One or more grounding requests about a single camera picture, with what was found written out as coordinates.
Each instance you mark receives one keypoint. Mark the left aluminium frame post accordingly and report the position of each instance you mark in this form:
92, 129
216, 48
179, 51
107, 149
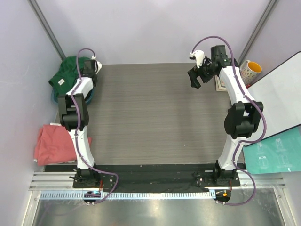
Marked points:
47, 29

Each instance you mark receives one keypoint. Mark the stack of books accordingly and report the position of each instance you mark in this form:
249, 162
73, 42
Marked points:
219, 84

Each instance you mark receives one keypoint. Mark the pink folded t shirt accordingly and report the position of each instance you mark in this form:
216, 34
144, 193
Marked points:
54, 145

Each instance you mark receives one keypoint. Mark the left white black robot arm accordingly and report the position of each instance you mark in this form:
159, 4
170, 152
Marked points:
73, 114

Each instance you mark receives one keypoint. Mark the teal folding board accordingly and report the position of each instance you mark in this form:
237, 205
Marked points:
276, 154

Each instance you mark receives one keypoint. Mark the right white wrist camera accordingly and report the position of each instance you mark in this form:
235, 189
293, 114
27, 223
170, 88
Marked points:
198, 56

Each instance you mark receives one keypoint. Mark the white board black rim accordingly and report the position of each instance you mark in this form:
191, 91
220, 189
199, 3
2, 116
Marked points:
280, 93

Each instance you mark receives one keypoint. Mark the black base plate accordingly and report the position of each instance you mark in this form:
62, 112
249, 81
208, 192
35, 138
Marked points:
156, 178

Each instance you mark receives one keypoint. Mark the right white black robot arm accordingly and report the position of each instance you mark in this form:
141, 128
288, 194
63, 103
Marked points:
242, 120

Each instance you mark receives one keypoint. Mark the right aluminium frame post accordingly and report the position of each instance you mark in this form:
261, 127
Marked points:
257, 29

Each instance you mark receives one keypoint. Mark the aluminium frame post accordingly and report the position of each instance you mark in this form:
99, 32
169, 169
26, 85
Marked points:
257, 29
47, 29

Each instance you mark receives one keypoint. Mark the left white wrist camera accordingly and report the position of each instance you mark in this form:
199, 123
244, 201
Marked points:
98, 65

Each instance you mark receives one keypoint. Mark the green t shirt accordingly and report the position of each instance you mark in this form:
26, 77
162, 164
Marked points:
66, 76

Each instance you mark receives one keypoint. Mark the white mug yellow inside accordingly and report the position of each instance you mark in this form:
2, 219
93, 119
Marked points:
249, 70

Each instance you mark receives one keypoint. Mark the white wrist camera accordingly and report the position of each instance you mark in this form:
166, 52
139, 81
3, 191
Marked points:
98, 65
198, 56

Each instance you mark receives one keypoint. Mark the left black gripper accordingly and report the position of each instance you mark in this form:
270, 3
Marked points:
82, 72

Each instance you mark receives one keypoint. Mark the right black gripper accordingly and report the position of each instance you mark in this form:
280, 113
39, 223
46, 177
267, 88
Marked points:
194, 73

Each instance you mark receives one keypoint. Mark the aluminium rail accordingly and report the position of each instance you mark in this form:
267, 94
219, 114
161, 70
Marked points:
62, 181

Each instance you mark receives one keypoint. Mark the slotted cable duct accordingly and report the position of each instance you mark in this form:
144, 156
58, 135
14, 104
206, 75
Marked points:
94, 195

